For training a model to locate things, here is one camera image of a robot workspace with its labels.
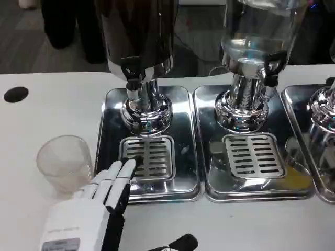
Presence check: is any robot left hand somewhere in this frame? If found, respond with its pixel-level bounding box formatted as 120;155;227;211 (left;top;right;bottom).
40;155;144;251

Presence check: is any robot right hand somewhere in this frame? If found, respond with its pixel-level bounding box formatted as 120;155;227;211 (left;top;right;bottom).
143;233;199;251

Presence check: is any clear ribbed glass cup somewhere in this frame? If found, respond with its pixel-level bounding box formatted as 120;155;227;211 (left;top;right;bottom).
36;134;94;195

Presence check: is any slotted steel tray grid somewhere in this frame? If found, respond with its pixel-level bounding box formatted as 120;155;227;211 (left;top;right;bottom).
222;133;287;179
119;135;176;181

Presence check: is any steel drip tray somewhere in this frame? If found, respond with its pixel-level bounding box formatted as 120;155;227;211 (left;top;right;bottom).
280;84;335;204
193;85;316;202
94;87;202;203

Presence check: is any black round counter hole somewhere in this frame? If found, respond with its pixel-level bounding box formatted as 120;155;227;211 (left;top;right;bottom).
3;86;29;104

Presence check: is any clear water drink dispenser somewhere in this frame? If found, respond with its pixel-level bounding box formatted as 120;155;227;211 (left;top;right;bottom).
214;0;299;132

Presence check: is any black tap lever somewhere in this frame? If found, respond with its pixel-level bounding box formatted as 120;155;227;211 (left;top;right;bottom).
121;62;143;82
264;51;288;87

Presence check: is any chrome drink dispenser base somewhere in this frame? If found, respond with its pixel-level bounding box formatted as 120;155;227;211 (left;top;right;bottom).
306;78;335;127

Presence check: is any person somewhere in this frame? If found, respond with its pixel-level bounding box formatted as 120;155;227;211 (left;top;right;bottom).
40;0;108;65

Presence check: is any dark coffee drink dispenser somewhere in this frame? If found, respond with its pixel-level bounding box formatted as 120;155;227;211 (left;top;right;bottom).
95;0;180;137

